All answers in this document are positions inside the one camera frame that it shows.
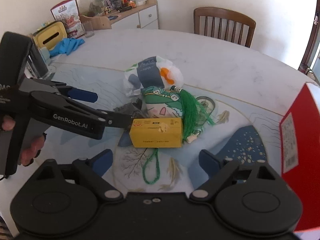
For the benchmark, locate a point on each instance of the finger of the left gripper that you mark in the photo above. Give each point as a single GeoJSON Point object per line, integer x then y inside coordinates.
{"type": "Point", "coordinates": [75, 93]}
{"type": "Point", "coordinates": [112, 119]}

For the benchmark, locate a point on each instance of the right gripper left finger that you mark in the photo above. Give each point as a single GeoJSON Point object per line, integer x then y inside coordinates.
{"type": "Point", "coordinates": [91, 172]}

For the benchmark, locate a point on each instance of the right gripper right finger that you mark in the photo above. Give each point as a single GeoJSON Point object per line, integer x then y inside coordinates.
{"type": "Point", "coordinates": [219, 173]}

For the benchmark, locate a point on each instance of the dark grey wrapper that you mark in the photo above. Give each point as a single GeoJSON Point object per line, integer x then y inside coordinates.
{"type": "Point", "coordinates": [134, 109]}

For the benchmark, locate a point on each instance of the green cartoon pouch with tassel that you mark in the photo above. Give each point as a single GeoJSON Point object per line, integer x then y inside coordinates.
{"type": "Point", "coordinates": [177, 103]}

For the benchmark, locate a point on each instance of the yellow small box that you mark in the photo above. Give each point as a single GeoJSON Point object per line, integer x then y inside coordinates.
{"type": "Point", "coordinates": [157, 133]}

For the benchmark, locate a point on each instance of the white plastic bag with paper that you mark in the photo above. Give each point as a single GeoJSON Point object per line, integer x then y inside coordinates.
{"type": "Point", "coordinates": [153, 71]}

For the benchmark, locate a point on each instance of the blue speckled round placemat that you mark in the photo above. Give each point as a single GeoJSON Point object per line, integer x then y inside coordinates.
{"type": "Point", "coordinates": [245, 146]}

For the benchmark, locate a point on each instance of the dark glass jar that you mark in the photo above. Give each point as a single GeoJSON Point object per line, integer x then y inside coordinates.
{"type": "Point", "coordinates": [37, 65]}

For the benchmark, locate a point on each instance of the blue cloth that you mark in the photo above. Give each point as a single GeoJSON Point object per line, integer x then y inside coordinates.
{"type": "Point", "coordinates": [66, 46]}

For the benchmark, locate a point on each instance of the clear drinking glass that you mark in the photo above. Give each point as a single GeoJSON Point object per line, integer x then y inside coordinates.
{"type": "Point", "coordinates": [88, 27]}

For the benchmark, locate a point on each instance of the yellow tissue box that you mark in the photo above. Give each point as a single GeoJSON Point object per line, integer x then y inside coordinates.
{"type": "Point", "coordinates": [50, 35]}

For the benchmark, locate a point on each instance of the clear glass trinket dish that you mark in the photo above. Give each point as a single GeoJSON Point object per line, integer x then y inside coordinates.
{"type": "Point", "coordinates": [206, 104]}

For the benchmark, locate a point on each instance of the red snack bag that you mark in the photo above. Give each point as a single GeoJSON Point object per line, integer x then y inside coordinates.
{"type": "Point", "coordinates": [68, 13]}

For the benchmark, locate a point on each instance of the red cardboard shoe box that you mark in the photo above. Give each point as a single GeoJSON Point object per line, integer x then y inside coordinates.
{"type": "Point", "coordinates": [299, 131]}

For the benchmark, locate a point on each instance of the white sideboard cabinet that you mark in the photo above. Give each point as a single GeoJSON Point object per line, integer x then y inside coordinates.
{"type": "Point", "coordinates": [141, 17]}

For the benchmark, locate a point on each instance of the brown wooden chair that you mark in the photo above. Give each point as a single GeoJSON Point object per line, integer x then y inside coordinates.
{"type": "Point", "coordinates": [224, 24]}

